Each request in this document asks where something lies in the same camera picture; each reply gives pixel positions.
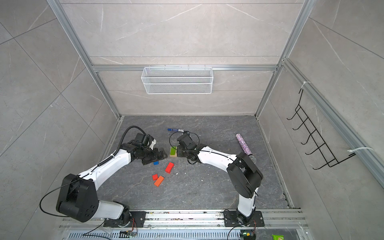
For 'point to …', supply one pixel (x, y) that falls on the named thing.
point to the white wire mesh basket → (177, 80)
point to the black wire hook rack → (314, 136)
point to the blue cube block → (156, 163)
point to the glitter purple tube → (244, 147)
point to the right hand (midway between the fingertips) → (179, 149)
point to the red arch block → (169, 167)
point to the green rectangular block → (172, 150)
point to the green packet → (278, 237)
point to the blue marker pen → (176, 130)
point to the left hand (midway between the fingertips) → (161, 154)
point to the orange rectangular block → (159, 181)
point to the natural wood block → (173, 156)
